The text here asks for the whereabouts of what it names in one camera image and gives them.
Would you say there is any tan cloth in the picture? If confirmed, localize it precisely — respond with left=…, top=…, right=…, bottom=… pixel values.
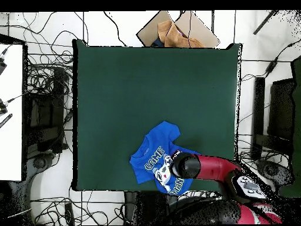
left=157, top=20, right=207, bottom=48

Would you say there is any black ribbed strip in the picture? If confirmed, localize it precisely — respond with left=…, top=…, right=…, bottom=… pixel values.
left=0, top=113, right=14, bottom=129

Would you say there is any blue black cable tangle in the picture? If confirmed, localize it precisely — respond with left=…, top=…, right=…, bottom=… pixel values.
left=178, top=191, right=223, bottom=201

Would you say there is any black power strip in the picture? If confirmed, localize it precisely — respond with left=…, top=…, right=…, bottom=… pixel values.
left=64, top=202, right=75, bottom=226

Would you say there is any dark blue cloth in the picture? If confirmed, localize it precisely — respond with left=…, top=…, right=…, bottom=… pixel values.
left=150, top=38, right=166, bottom=48

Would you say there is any black rod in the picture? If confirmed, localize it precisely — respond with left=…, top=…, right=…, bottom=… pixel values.
left=253, top=9, right=279, bottom=35

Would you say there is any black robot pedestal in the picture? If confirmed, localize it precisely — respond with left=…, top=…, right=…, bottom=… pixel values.
left=123, top=191, right=180, bottom=225

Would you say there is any dark green table cloth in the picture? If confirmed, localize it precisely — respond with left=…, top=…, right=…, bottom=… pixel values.
left=277, top=55, right=301, bottom=199
left=71, top=38, right=243, bottom=192

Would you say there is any black power adapter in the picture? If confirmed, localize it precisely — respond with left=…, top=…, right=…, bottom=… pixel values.
left=265, top=58, right=279, bottom=77

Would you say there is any brown cardboard box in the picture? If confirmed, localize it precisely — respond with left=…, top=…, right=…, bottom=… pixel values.
left=136, top=10, right=220, bottom=49

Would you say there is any blue printed T-shirt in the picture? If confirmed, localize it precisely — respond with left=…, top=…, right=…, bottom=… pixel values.
left=129, top=120, right=200, bottom=196

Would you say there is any black device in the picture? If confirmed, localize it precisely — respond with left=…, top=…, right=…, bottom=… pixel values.
left=0, top=56, right=8, bottom=77
left=0, top=98, right=9, bottom=116

